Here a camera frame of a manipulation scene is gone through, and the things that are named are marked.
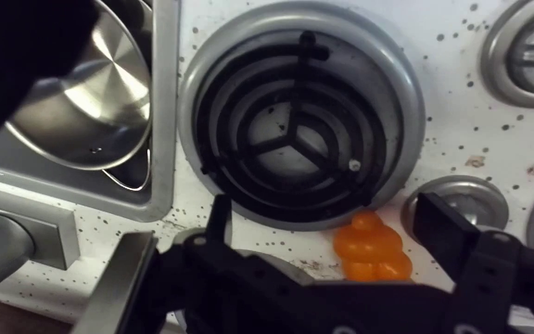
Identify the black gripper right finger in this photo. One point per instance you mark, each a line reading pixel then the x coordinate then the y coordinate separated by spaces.
pixel 443 229

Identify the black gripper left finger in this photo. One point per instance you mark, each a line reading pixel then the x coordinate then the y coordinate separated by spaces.
pixel 217 224

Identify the orange toy food piece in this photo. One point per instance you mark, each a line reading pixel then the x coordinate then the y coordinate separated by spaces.
pixel 369 251

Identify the grey toy sink basin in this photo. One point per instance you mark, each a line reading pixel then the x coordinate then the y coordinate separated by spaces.
pixel 165 123

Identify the small steel pot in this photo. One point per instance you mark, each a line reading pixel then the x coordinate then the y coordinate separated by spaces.
pixel 92 99

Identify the flat grey round knob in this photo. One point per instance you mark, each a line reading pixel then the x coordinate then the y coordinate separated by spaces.
pixel 463 198

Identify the wooden toy kitchen unit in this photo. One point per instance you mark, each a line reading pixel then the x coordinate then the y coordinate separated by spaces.
pixel 458 123

